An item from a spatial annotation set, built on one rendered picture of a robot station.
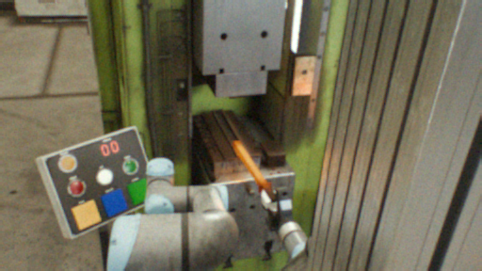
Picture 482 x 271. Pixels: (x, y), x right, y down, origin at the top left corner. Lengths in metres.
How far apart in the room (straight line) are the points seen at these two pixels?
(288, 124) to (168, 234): 1.32
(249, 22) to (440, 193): 1.41
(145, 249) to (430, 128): 0.64
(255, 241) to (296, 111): 0.61
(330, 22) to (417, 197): 1.70
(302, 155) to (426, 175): 1.91
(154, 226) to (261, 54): 1.02
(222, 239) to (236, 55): 0.96
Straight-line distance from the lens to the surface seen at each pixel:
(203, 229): 0.86
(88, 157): 1.64
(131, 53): 1.78
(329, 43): 2.02
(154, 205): 1.23
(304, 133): 2.15
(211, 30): 1.65
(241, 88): 1.76
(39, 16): 7.22
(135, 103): 1.86
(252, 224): 2.08
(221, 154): 1.94
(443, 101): 0.29
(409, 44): 0.33
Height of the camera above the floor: 2.02
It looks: 30 degrees down
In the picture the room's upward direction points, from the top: 3 degrees clockwise
